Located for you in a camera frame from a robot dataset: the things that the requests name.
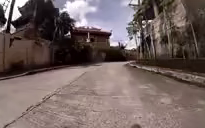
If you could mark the grey concrete road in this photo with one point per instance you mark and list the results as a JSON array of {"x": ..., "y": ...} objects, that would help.
[{"x": 100, "y": 96}]

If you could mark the utility pole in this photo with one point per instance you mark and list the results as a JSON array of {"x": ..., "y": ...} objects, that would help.
[{"x": 140, "y": 30}]

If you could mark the dark wall with bushes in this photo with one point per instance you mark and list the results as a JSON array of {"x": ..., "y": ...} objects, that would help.
[{"x": 110, "y": 55}]

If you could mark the row of thin trees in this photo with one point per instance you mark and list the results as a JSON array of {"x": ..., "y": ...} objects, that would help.
[{"x": 190, "y": 33}]

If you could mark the dark raised kerb strip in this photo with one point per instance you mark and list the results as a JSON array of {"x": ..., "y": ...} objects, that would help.
[{"x": 30, "y": 71}]

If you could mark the pale rough kerb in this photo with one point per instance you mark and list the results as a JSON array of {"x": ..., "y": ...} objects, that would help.
[{"x": 176, "y": 75}]

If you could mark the beige perimeter wall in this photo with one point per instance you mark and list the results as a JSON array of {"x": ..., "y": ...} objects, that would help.
[{"x": 23, "y": 51}]

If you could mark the red-roofed house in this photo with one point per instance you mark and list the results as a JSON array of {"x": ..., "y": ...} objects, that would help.
[{"x": 91, "y": 36}]

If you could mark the dark leaning pole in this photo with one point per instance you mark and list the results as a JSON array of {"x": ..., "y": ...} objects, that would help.
[{"x": 10, "y": 13}]

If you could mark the dark tall building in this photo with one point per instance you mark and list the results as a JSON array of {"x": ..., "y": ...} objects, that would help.
[{"x": 40, "y": 16}]

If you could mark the palm tree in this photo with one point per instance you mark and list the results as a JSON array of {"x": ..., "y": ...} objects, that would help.
[{"x": 63, "y": 25}]

